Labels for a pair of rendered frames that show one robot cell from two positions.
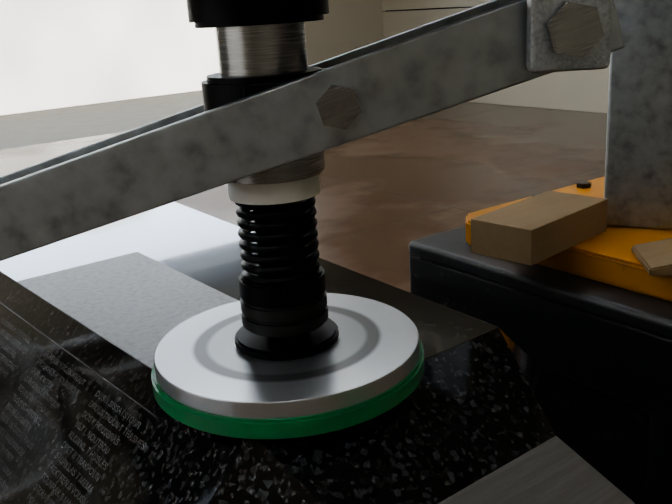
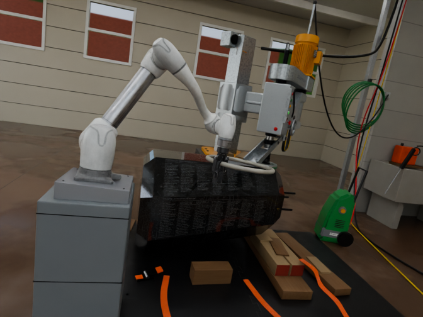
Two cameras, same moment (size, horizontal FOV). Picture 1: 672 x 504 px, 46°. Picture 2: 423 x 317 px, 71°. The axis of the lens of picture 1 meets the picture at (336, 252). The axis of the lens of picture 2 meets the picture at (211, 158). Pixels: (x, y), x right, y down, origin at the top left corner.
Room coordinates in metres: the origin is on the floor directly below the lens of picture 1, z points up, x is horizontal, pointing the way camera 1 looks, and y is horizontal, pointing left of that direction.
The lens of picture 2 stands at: (0.04, 2.64, 1.35)
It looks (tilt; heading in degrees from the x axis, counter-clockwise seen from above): 11 degrees down; 292
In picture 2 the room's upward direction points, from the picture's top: 9 degrees clockwise
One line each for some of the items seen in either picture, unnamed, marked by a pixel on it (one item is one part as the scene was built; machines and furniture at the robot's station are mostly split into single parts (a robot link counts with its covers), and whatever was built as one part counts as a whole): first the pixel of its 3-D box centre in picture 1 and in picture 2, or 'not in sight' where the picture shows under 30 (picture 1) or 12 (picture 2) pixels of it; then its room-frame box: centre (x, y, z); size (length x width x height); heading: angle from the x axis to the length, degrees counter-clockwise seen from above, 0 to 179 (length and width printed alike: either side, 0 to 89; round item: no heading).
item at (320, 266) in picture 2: not in sight; (318, 265); (-0.04, 0.01, 0.08); 0.25 x 0.10 x 0.01; 126
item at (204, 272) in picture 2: not in sight; (211, 272); (0.70, 0.71, 0.07); 0.30 x 0.12 x 0.12; 40
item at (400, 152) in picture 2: not in sight; (407, 155); (-0.94, -2.56, 1.00); 0.50 x 0.22 x 0.33; 35
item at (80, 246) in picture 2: not in sight; (87, 259); (1.13, 1.52, 0.40); 0.50 x 0.50 x 0.80; 35
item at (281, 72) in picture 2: not in sight; (291, 80); (0.57, -0.31, 1.64); 0.96 x 0.25 x 0.17; 87
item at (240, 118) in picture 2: not in sight; (233, 102); (1.20, -0.53, 1.36); 0.35 x 0.35 x 0.41
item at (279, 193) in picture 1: (272, 171); not in sight; (0.59, 0.04, 1.01); 0.07 x 0.07 x 0.04
